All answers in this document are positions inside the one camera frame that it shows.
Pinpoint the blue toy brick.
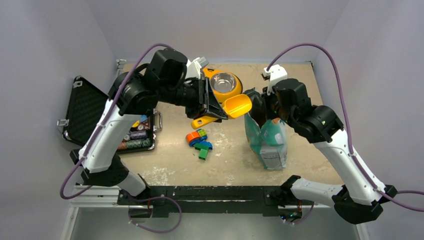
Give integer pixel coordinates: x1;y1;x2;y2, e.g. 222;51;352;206
199;140;213;150

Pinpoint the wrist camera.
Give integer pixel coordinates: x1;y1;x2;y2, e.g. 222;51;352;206
261;64;288;96
184;57;209;80

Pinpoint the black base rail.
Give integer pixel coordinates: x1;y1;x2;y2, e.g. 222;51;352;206
71;185;342;220

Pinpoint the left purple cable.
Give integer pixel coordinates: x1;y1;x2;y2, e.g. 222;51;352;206
59;43;175;201

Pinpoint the orange blue toy truck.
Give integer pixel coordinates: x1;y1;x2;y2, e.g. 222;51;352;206
185;128;208;147

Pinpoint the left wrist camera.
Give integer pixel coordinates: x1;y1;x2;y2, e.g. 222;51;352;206
184;57;209;80

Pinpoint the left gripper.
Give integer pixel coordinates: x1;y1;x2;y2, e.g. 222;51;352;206
158;76;229;123

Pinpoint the yellow double pet bowl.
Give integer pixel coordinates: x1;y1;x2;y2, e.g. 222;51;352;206
202;68;243;103

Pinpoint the green toy brick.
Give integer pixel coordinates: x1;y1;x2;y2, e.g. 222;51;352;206
194;143;211;160

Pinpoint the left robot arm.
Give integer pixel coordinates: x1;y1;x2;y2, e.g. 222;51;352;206
72;48;230;205

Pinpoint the black poker chip case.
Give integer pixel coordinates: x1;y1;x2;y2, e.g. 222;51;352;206
57;75;162;154

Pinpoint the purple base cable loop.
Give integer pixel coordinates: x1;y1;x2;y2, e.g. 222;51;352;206
127;194;185;235

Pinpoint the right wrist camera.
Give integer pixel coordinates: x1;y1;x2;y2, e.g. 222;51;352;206
261;64;288;96

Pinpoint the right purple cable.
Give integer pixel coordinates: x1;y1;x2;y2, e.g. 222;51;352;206
266;43;424;213

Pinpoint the yellow plastic scoop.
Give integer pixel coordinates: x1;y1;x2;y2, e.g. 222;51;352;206
191;94;253;130

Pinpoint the green dog food bag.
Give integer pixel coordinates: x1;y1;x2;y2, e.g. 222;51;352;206
243;88;288;171

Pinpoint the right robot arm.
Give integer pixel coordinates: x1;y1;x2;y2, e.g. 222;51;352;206
261;78;397;225

